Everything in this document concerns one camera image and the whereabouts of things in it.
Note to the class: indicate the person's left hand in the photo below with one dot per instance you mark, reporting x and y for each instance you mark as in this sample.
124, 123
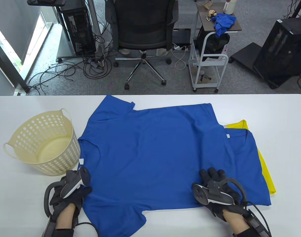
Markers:
75, 196

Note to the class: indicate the person's right hand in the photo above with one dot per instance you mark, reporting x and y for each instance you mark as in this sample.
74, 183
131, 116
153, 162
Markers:
216, 175

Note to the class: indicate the blue mesh t-shirt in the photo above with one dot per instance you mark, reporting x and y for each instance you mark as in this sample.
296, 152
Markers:
251, 167

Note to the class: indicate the yellow t-shirt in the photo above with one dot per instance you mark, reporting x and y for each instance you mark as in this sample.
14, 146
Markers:
266, 170

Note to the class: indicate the blue smooth t-shirt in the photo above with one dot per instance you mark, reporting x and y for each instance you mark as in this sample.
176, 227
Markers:
153, 148

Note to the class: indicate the person's right forearm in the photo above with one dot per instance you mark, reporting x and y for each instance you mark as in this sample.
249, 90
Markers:
235, 222

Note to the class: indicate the cream perforated laundry basket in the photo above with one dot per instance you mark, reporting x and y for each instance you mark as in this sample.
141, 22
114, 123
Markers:
66, 158

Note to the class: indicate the white rolling cart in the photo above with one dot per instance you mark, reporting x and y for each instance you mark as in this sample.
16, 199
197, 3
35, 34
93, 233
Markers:
206, 87

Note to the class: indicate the black flat stand base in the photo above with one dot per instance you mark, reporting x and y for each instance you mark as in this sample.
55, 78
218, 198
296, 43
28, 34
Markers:
247, 53

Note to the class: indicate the black backpack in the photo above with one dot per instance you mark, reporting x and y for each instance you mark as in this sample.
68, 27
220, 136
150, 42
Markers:
212, 47

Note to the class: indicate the large black computer case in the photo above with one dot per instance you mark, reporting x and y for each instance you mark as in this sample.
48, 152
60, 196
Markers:
284, 56

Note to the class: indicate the black flat box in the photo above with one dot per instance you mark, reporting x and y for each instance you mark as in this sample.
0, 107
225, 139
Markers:
181, 35

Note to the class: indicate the grey rolling stand base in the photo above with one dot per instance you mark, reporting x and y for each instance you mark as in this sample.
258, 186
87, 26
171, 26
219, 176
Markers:
64, 49

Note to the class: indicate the brown cart top board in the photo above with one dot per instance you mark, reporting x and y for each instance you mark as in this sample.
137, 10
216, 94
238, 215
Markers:
207, 24

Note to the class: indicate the crumpled blue cloth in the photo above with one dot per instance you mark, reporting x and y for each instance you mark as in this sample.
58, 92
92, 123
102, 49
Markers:
223, 22

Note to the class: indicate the small brown-headed figurine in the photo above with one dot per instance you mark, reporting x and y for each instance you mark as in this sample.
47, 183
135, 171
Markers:
211, 13

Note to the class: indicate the white bottle with red label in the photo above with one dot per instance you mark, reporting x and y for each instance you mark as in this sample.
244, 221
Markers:
229, 7

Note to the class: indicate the black computer tower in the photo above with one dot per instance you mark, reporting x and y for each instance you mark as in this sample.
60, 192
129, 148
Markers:
77, 27

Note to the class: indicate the black office chair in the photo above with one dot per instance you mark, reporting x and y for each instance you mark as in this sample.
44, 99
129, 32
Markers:
140, 22

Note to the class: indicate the small wicker basket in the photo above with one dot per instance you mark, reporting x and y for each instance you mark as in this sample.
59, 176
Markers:
206, 4

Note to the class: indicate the glass window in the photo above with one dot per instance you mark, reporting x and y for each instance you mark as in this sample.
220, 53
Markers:
2, 39

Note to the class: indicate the silver metal pole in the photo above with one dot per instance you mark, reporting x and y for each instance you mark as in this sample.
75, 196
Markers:
93, 22

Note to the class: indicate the black stand leg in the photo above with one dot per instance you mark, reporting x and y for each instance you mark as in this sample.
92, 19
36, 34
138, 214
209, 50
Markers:
300, 6

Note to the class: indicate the black stand shelf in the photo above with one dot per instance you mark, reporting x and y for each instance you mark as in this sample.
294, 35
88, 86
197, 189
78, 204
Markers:
45, 2

